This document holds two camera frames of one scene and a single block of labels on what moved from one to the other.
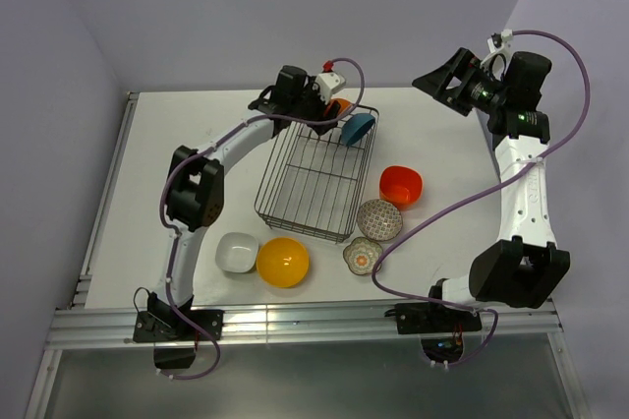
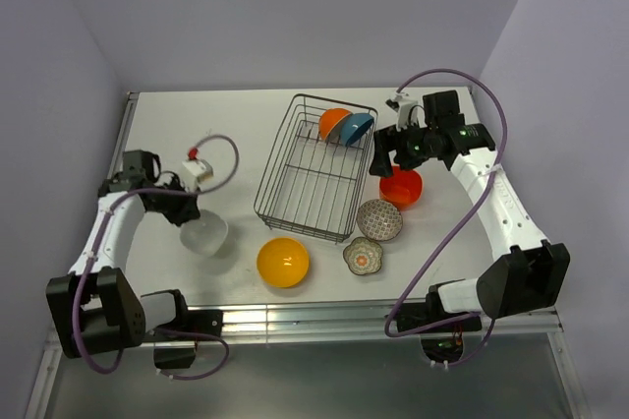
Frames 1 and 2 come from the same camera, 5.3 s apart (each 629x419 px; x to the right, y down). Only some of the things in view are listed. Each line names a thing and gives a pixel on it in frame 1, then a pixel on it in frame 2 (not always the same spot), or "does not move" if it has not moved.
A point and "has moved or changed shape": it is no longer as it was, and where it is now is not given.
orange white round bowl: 344,104 → 331,124
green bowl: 237,252 has moved or changed shape
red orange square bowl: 401,185 does not move
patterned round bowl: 378,219 does not move
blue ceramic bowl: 356,128 does not move
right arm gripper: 462,65 → 389,139
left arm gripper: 322,106 → 187,210
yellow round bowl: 282,262 does not move
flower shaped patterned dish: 362,255 does not move
